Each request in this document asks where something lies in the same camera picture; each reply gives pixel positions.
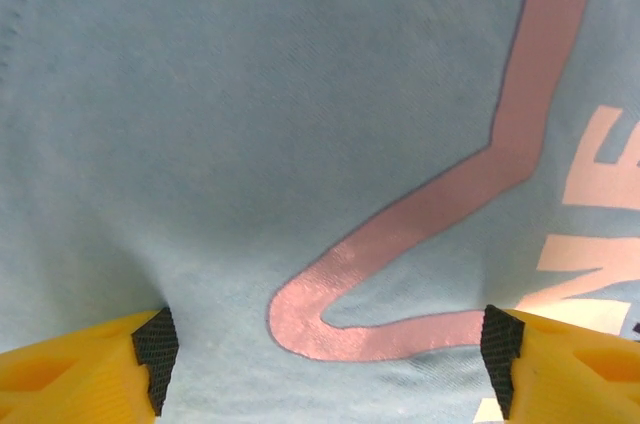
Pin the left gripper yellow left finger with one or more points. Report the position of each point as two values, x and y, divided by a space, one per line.
75 379

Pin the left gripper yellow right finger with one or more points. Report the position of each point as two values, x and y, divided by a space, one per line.
575 379

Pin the light blue printed t-shirt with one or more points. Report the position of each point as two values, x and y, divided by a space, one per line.
250 119

